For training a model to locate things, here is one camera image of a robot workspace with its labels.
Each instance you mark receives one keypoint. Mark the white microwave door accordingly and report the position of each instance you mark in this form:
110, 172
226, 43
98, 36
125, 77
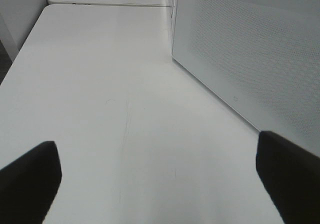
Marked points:
261, 57

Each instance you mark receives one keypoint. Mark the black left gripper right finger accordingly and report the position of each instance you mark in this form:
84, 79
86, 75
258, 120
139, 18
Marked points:
291, 177

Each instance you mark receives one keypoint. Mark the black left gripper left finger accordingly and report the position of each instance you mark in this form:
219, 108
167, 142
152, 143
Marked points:
28, 185

